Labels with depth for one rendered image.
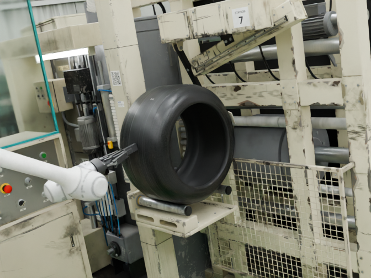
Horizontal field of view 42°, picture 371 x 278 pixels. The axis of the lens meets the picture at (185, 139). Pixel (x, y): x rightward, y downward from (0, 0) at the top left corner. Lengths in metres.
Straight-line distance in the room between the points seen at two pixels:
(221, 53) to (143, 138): 0.64
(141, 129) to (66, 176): 0.50
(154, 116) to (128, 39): 0.50
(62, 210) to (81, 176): 0.94
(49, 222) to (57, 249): 0.15
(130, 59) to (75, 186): 0.88
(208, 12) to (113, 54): 0.51
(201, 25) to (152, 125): 0.55
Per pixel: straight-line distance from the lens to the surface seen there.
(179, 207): 2.20
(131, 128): 2.14
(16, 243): 2.56
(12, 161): 1.73
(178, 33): 2.42
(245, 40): 2.31
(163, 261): 2.65
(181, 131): 2.74
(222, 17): 2.21
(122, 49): 2.38
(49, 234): 2.63
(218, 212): 2.38
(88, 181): 1.71
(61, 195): 1.86
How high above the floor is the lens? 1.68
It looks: 12 degrees down
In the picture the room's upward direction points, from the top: 9 degrees counter-clockwise
